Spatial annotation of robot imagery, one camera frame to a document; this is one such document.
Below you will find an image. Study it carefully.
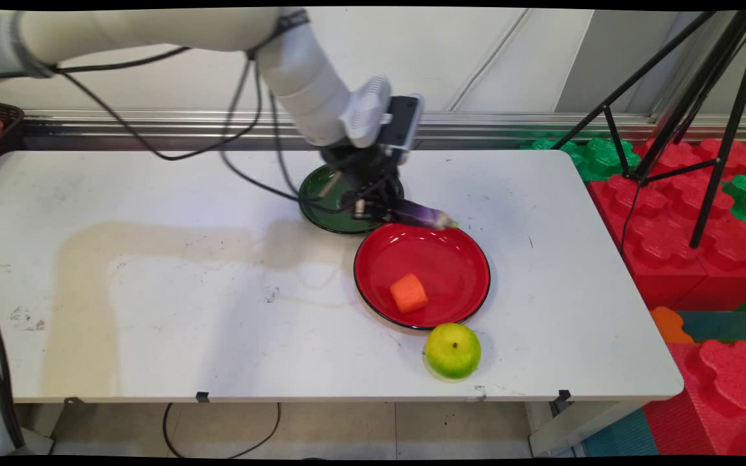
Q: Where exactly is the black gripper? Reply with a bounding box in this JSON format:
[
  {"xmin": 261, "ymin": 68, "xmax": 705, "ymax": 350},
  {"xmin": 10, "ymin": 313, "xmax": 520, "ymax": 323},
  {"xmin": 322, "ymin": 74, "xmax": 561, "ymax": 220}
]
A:
[{"xmin": 320, "ymin": 143, "xmax": 405, "ymax": 225}]

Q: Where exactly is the purple toy eggplant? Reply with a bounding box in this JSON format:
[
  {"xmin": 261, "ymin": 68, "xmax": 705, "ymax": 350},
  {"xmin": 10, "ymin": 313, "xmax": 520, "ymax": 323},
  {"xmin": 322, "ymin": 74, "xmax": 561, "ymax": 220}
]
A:
[{"xmin": 391, "ymin": 199, "xmax": 460, "ymax": 231}]

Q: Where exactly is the dark green plate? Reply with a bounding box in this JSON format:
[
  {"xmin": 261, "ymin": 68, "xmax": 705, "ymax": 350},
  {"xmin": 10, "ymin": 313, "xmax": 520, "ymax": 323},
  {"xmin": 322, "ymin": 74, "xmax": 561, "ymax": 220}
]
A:
[{"xmin": 299, "ymin": 163, "xmax": 405, "ymax": 236}]

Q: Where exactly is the red plate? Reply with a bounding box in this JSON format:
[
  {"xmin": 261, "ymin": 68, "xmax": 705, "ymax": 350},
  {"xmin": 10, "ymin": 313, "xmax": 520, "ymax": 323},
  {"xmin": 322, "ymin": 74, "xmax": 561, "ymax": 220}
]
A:
[{"xmin": 354, "ymin": 222, "xmax": 492, "ymax": 331}]

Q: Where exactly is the orange toy carrot chunk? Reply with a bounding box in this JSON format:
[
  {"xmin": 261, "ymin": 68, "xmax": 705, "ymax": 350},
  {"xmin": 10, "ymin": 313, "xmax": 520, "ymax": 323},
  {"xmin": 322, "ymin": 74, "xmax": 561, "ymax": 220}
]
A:
[{"xmin": 390, "ymin": 273, "xmax": 429, "ymax": 315}]

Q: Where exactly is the green toy apple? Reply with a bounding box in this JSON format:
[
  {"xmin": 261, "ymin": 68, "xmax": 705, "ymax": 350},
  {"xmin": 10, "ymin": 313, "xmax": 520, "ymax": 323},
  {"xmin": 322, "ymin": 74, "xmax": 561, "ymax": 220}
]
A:
[{"xmin": 425, "ymin": 322, "xmax": 482, "ymax": 381}]

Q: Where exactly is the large red foam block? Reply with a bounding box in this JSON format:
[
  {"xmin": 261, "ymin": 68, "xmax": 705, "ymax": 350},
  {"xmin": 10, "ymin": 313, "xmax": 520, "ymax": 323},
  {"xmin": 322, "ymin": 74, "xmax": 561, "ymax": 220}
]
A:
[{"xmin": 589, "ymin": 138, "xmax": 746, "ymax": 312}]

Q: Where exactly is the white table leg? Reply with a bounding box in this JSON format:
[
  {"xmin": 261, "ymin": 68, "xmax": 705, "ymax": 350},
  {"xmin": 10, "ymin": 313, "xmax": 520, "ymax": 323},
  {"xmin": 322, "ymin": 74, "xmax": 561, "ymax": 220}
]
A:
[{"xmin": 527, "ymin": 399, "xmax": 647, "ymax": 458}]

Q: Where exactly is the orange foam piece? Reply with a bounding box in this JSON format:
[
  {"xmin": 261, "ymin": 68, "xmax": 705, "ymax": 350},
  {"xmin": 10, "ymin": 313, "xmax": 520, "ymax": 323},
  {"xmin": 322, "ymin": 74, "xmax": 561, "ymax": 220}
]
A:
[{"xmin": 650, "ymin": 306, "xmax": 695, "ymax": 344}]

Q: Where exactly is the teal foam floor tile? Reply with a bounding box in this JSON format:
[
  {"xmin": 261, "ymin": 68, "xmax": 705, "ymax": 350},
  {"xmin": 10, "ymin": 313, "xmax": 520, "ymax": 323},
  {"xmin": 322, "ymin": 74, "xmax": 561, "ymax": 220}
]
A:
[{"xmin": 582, "ymin": 408, "xmax": 660, "ymax": 458}]

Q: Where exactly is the black tripod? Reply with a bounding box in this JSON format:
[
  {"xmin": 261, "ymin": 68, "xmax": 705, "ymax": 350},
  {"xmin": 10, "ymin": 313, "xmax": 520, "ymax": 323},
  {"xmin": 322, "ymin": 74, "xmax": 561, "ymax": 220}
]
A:
[{"xmin": 551, "ymin": 10, "xmax": 746, "ymax": 250}]

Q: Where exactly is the dark wicker basket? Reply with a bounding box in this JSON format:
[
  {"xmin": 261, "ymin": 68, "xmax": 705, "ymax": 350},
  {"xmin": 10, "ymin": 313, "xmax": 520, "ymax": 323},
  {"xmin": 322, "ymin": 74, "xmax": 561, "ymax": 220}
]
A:
[{"xmin": 0, "ymin": 98, "xmax": 26, "ymax": 177}]

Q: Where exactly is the teal foam mat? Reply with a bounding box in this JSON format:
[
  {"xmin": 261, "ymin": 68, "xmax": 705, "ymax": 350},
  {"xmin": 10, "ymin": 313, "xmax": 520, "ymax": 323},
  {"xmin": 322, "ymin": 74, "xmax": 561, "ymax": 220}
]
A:
[{"xmin": 676, "ymin": 311, "xmax": 746, "ymax": 344}]

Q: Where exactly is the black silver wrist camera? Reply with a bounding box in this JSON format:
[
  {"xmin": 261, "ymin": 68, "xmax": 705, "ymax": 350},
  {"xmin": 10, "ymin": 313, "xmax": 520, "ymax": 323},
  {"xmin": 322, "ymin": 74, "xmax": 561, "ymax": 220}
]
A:
[{"xmin": 378, "ymin": 94, "xmax": 426, "ymax": 164}]

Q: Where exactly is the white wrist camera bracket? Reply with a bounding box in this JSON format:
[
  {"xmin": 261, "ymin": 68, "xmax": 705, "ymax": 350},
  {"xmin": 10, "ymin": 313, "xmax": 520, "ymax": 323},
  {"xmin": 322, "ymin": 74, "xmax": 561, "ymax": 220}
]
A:
[{"xmin": 339, "ymin": 76, "xmax": 393, "ymax": 149}]

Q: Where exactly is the aluminium wall rail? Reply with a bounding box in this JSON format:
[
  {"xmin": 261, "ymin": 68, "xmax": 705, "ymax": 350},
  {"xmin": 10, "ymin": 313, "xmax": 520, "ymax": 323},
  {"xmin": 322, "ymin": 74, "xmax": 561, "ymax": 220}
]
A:
[{"xmin": 20, "ymin": 110, "xmax": 746, "ymax": 151}]

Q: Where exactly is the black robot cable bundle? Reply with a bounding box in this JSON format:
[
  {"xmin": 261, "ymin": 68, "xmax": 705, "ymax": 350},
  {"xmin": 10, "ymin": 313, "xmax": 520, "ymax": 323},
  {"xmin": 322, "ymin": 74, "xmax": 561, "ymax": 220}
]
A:
[{"xmin": 0, "ymin": 45, "xmax": 362, "ymax": 216}]

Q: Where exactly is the thin black tripod cable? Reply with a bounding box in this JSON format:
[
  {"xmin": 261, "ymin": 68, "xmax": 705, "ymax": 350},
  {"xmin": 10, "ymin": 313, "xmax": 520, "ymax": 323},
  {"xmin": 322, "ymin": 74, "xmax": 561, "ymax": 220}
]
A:
[{"xmin": 618, "ymin": 184, "xmax": 640, "ymax": 257}]

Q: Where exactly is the black floor cable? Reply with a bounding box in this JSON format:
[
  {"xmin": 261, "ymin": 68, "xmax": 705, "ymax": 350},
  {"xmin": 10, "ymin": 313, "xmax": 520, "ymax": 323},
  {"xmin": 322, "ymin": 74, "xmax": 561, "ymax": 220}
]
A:
[{"xmin": 163, "ymin": 402, "xmax": 282, "ymax": 460}]

